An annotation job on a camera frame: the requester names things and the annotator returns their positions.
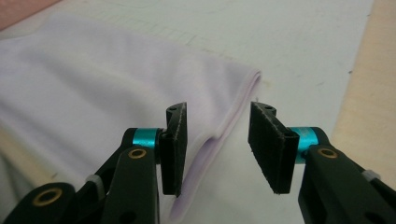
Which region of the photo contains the white grid mat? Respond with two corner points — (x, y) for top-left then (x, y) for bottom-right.
(0, 0), (375, 224)

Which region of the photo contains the pink perforated plastic basket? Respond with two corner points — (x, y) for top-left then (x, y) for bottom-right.
(0, 0), (60, 32)

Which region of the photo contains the lavender printed towel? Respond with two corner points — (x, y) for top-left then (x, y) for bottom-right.
(0, 12), (262, 224)

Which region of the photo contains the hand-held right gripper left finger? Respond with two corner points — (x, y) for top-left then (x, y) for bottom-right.
(159, 102), (189, 198)

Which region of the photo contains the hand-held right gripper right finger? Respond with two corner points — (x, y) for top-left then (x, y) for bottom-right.
(247, 101), (301, 195)

